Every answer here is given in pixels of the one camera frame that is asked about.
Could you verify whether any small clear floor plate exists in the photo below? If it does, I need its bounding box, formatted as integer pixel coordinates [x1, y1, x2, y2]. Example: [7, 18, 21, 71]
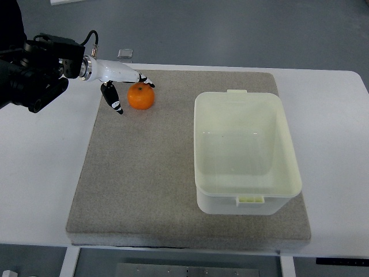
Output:
[117, 48, 133, 59]

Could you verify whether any grey metal base plate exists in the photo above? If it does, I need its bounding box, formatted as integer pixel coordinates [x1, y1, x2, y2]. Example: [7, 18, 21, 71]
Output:
[115, 263, 260, 277]

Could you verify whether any cream plastic box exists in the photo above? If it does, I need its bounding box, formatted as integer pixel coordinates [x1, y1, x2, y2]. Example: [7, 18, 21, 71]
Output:
[193, 90, 302, 215]

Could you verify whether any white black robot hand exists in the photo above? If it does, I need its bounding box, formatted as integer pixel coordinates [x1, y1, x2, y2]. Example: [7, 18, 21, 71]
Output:
[78, 55, 155, 115]

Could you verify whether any white table leg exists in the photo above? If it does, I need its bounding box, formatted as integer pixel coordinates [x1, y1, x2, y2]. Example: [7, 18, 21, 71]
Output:
[280, 256, 296, 277]
[59, 246, 80, 277]

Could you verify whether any white object top edge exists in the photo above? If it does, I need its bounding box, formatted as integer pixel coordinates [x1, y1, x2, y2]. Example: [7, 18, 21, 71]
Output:
[50, 0, 83, 6]

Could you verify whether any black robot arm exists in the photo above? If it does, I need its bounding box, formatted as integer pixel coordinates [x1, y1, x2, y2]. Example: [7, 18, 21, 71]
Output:
[1, 30, 99, 113]

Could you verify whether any orange fruit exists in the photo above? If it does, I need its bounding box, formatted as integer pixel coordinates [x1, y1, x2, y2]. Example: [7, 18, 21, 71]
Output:
[127, 83, 155, 110]

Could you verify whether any white table leg right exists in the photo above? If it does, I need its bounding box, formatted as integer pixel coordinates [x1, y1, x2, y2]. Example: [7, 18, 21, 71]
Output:
[280, 256, 296, 277]

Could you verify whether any small white block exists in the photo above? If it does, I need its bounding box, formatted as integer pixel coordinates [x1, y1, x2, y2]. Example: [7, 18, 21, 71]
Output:
[2, 269, 18, 277]

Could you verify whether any black control panel strip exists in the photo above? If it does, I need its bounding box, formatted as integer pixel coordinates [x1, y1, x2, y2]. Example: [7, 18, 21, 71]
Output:
[315, 257, 369, 267]

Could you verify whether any white table leg left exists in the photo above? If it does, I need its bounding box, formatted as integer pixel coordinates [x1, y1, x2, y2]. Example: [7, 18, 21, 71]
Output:
[59, 246, 80, 277]

